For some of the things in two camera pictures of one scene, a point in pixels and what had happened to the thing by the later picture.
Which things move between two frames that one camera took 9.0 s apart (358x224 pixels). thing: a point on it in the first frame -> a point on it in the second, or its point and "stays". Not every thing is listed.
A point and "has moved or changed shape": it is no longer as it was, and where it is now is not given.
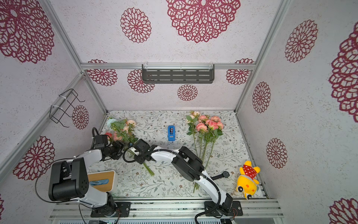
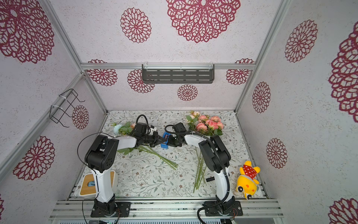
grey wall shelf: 180,73 stays
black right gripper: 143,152 -> 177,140
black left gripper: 120,145 -> 157,139
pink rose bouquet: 204,130 stays
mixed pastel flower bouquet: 122,130 has moved or changed shape
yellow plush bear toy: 246,182 stays
